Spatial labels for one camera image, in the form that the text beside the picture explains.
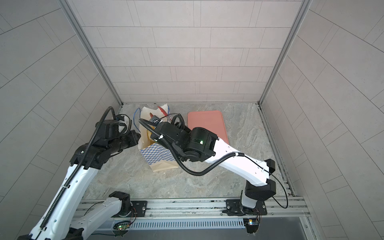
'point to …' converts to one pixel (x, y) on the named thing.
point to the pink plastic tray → (211, 121)
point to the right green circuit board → (251, 224)
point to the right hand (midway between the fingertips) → (173, 132)
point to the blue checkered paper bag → (160, 157)
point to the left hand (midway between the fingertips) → (145, 133)
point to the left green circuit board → (121, 228)
